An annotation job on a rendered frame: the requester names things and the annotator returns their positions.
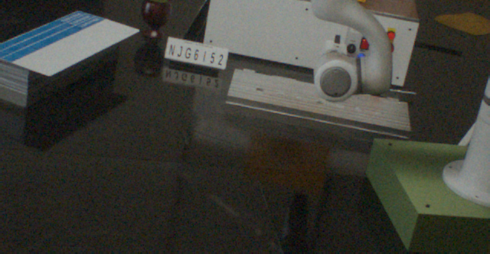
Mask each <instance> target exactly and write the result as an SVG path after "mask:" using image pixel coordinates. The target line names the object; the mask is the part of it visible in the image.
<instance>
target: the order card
mask: <svg viewBox="0 0 490 254"><path fill-rule="evenodd" d="M228 51H229V50H228V49H227V48H222V47H219V46H215V45H210V44H202V43H198V42H193V41H186V40H182V39H177V38H173V37H169V38H168V44H167V49H165V58H170V59H174V60H181V61H186V62H190V63H194V64H197V65H202V66H206V67H213V68H218V69H222V70H225V67H226V62H227V55H228Z"/></svg>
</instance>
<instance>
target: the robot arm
mask: <svg viewBox="0 0 490 254"><path fill-rule="evenodd" d="M312 10H313V13H314V16H316V17H317V18H318V19H320V20H323V21H329V22H333V23H336V24H342V25H345V26H348V27H350V28H353V29H355V30H356V31H357V32H358V33H361V34H362V35H363V36H364V37H365V38H366V39H367V42H368V43H369V46H370V54H369V55H368V56H367V57H348V56H347V47H346V45H345V44H344V43H341V44H340V37H341V36H340V35H335V39H334V41H328V40H326V41H325V42H324V44H323V47H322V54H321V56H320V57H319V58H318V59H317V61H316V62H315V67H314V78H315V88H316V90H317V92H318V94H319V95H320V96H321V97H322V98H323V99H324V100H326V101H329V102H331V103H340V102H344V101H345V100H347V99H349V98H350V97H351V95H357V94H377V93H385V92H387V91H388V90H389V89H390V85H392V79H393V54H392V47H391V46H390V45H391V42H390V40H389V37H388V36H387V33H386V31H385V29H384V27H383V26H382V24H381V23H380V22H379V21H378V20H377V19H376V18H375V17H374V16H373V15H372V14H371V13H370V12H369V11H368V10H367V9H366V8H364V7H363V6H362V5H361V4H360V3H359V2H358V1H357V0H312ZM443 180H444V182H445V183H446V185H447V186H448V187H449V188H450V189H451V190H452V191H454V192H455V193H457V194H459V195H460V196H462V198H464V199H467V200H469V201H471V202H473V203H476V204H479V205H482V206H485V207H490V77H489V79H488V85H486V88H485V92H484V96H483V99H482V104H481V106H480V109H479V114H478V117H477V120H476V123H475V128H474V131H473V134H472V136H471V138H470V142H469V147H468V150H467V152H466V156H465V160H458V161H451V162H450V163H449V164H448V165H447V166H445V168H444V170H443Z"/></svg>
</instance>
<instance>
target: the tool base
mask: <svg viewBox="0 0 490 254"><path fill-rule="evenodd" d="M242 72H246V73H254V74H255V70H246V69H243V70H242ZM387 100H388V101H393V102H398V103H399V100H398V99H394V98H389V96H387ZM224 111H226V112H234V114H238V115H242V116H250V117H254V118H258V119H267V120H271V121H275V122H283V123H287V124H291V125H299V126H303V127H307V128H312V129H315V130H319V131H323V132H331V133H335V134H339V135H347V136H351V137H355V138H363V139H367V140H371V141H373V140H374V138H383V139H393V140H403V141H409V138H405V137H401V136H397V135H389V134H385V133H381V132H373V131H369V129H362V128H357V127H353V126H349V125H341V124H337V123H333V122H325V121H321V120H317V119H309V118H305V117H300V116H292V115H288V114H284V112H276V111H272V110H268V109H260V108H256V107H252V106H244V105H240V104H236V103H228V102H226V105H225V109H224Z"/></svg>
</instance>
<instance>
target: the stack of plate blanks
mask: <svg viewBox="0 0 490 254"><path fill-rule="evenodd" d="M84 14H86V13H84V12H81V11H75V12H74V13H71V14H70V15H68V16H65V17H63V18H60V19H58V20H56V21H52V22H50V23H48V24H45V25H43V26H41V27H39V28H35V29H33V30H31V31H30V32H28V33H26V34H23V35H20V36H18V37H15V38H13V39H11V40H9V41H6V42H3V43H0V51H1V50H5V49H7V48H8V47H10V46H12V45H14V44H17V43H19V42H22V41H25V40H27V39H29V38H31V37H34V36H36V35H39V34H42V33H44V32H45V31H47V30H49V29H51V28H55V27H57V26H58V25H61V24H63V23H66V22H68V21H71V20H74V19H75V18H79V17H80V16H82V15H84ZM117 56H119V42H116V43H115V44H112V45H110V46H108V47H107V48H106V49H104V50H101V51H99V52H97V53H96V54H94V55H92V56H90V57H88V58H86V59H83V60H81V61H79V62H77V63H76V64H74V65H73V66H71V67H68V68H66V69H64V70H62V71H60V72H58V73H56V74H54V75H51V76H47V75H44V74H42V73H36V72H34V71H31V70H28V69H25V68H23V67H18V66H16V65H14V64H13V63H9V62H7V61H5V60H0V99H4V100H7V101H9V102H11V103H15V104H18V105H20V106H24V107H27V106H29V105H31V104H33V103H36V102H37V101H39V100H41V99H43V98H45V97H46V96H48V95H49V94H51V93H54V92H56V91H58V90H60V89H61V88H63V87H65V86H67V85H70V84H72V83H73V82H75V81H77V80H78V79H80V78H81V77H84V76H86V75H87V74H89V73H92V72H93V71H95V70H97V69H99V68H101V67H104V66H106V65H107V64H109V62H111V61H113V60H115V59H117Z"/></svg>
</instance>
